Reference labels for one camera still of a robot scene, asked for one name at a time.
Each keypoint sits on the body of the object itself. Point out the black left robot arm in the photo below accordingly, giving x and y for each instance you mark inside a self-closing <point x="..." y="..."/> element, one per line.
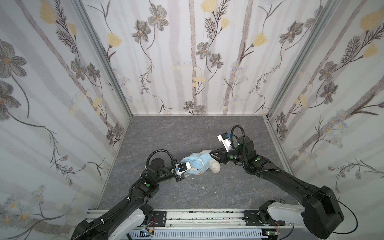
<point x="133" y="210"/>

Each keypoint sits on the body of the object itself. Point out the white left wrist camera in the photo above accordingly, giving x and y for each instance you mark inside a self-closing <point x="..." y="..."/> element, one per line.
<point x="182" y="168"/>

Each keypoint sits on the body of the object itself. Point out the aluminium corner post right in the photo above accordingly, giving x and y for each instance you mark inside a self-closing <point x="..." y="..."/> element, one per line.
<point x="319" y="26"/>

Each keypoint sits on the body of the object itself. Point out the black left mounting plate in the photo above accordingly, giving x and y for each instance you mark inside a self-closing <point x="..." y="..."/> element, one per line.
<point x="157" y="219"/>

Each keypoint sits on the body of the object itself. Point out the aluminium corner post left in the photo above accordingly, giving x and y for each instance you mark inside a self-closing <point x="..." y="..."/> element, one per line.
<point x="101" y="53"/>

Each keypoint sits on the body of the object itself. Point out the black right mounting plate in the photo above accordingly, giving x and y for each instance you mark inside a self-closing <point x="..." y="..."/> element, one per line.
<point x="260" y="218"/>

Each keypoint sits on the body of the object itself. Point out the aluminium corner post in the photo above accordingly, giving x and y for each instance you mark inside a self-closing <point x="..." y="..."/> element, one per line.
<point x="101" y="53"/>
<point x="319" y="26"/>

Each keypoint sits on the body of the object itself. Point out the light blue fleece hoodie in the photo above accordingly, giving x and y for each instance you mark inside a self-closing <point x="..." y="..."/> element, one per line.
<point x="199" y="163"/>

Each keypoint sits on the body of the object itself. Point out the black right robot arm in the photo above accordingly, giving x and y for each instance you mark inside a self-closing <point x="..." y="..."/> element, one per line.
<point x="318" y="209"/>

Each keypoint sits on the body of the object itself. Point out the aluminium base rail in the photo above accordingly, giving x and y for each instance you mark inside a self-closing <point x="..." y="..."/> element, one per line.
<point x="198" y="219"/>

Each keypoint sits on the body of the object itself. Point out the white plush teddy bear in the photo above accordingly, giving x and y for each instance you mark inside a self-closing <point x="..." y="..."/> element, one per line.
<point x="215" y="166"/>

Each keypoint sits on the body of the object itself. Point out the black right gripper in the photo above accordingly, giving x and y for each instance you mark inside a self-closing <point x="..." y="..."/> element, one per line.
<point x="224" y="156"/>

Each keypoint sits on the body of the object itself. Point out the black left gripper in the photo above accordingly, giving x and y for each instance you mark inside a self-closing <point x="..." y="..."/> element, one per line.
<point x="176" y="174"/>

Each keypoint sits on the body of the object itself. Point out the white slotted cable duct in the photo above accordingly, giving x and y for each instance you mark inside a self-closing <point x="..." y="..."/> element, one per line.
<point x="199" y="234"/>

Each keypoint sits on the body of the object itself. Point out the black mounting plate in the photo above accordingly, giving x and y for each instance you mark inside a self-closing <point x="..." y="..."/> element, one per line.
<point x="260" y="218"/>
<point x="157" y="219"/>

